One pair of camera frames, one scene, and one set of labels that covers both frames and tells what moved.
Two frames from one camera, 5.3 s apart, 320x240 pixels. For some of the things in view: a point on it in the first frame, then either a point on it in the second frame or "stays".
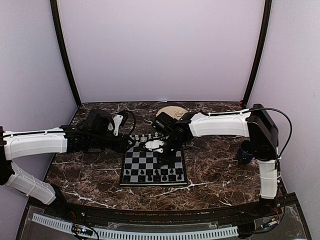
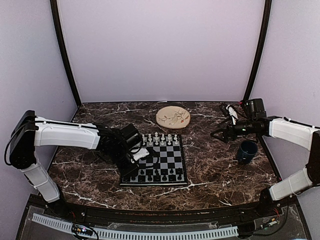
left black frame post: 63,49 stays
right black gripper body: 171,157 -> 234,134
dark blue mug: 245,152 stays
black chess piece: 172,177 stays
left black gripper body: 100,143 -> 124,171
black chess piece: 149,178 stays
